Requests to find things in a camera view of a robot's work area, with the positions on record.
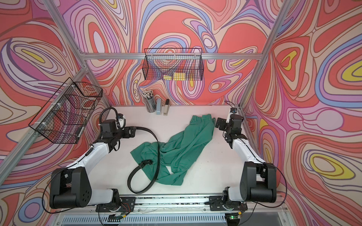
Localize black leather belt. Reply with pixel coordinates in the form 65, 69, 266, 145
127, 126, 161, 195

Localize green trousers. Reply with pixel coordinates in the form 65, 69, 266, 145
136, 115, 216, 186

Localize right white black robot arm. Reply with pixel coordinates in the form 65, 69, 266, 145
215, 113, 277, 203

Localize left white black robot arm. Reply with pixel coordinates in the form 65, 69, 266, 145
49, 119, 136, 212

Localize clear cup of pencils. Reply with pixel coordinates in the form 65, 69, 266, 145
142, 90, 156, 113

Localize light blue stapler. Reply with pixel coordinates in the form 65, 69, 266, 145
156, 98, 162, 115

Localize beige black stapler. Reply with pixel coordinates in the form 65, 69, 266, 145
163, 99, 170, 116

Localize yellow sticky note pad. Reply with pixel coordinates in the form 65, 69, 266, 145
173, 73, 186, 81

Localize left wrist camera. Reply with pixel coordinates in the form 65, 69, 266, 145
117, 114, 126, 129

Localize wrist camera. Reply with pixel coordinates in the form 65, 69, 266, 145
226, 107, 239, 123
117, 114, 126, 129

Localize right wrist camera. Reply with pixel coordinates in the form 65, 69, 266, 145
226, 107, 239, 123

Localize left black wire basket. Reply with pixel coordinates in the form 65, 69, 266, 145
28, 78, 103, 144

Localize black wire basket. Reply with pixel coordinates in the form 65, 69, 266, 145
142, 47, 204, 81
28, 78, 103, 144

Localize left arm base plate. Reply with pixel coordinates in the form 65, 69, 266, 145
96, 196, 136, 213

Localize back black wire basket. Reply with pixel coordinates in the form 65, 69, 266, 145
142, 47, 204, 81

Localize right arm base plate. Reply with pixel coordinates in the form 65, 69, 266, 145
204, 196, 248, 212

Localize aluminium front rail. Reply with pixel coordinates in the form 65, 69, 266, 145
56, 193, 286, 215

